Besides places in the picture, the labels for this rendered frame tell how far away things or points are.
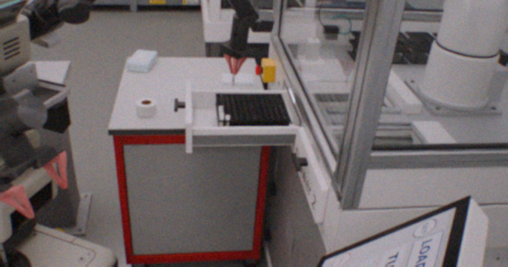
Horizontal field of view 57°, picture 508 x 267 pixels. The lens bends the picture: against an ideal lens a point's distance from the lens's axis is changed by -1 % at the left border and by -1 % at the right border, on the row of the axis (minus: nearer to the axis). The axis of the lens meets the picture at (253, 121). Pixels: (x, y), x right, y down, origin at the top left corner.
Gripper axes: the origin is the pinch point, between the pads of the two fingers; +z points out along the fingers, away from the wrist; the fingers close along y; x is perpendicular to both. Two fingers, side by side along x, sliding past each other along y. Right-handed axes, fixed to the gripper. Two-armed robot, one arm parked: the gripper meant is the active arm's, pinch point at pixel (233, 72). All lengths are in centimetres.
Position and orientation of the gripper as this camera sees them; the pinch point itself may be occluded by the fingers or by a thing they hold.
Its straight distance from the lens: 156.1
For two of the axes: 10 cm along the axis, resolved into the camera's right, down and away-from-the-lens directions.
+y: -8.1, -4.1, 4.1
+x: -5.6, 3.7, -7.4
